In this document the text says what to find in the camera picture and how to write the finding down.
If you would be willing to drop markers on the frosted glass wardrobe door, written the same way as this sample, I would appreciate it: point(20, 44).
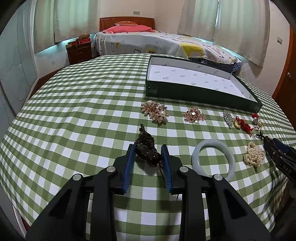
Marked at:
point(18, 71)

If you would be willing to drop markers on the dark carved bead pendant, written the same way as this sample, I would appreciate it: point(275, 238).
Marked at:
point(145, 148)

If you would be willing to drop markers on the silver crystal brooch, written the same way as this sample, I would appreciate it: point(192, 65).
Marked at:
point(228, 118)

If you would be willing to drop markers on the pale jade bangle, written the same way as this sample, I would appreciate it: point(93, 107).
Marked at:
point(213, 157)

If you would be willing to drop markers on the pink pillow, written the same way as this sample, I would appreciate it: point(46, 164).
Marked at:
point(128, 29)

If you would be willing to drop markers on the rose gold flower brooch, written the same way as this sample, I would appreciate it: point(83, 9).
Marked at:
point(194, 115)

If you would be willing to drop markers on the green white checkered tablecloth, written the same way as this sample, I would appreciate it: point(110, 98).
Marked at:
point(88, 114)

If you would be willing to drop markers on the right white curtain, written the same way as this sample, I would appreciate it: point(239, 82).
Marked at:
point(240, 26)

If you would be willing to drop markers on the white curtain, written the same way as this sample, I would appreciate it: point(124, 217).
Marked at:
point(240, 26)
point(57, 21)

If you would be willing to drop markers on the left white curtain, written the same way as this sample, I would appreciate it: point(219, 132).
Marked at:
point(57, 21)

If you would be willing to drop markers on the white wall switch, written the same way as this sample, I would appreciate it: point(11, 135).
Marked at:
point(279, 40)

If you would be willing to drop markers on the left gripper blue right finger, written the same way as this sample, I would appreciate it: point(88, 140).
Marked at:
point(230, 217)

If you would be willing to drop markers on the red cord gold lock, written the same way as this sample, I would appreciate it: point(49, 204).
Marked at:
point(240, 124)

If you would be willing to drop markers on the red boxes on nightstand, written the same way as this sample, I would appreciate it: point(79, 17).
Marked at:
point(82, 39)

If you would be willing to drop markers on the dark wooden nightstand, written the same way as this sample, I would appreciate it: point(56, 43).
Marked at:
point(79, 53)

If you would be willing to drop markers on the green tray white lining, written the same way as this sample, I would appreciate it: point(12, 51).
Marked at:
point(180, 79)

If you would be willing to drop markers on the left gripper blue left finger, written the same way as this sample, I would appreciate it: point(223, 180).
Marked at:
point(65, 216)

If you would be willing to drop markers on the brown wooden door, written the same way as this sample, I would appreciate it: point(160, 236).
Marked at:
point(284, 93)

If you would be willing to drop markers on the bed with patterned sheet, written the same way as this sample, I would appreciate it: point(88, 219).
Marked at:
point(194, 49)

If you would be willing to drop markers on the red tassel gold charm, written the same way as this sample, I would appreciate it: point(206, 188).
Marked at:
point(256, 121)

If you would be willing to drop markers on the rose gold pearl brooch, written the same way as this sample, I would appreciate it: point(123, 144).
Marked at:
point(157, 112)

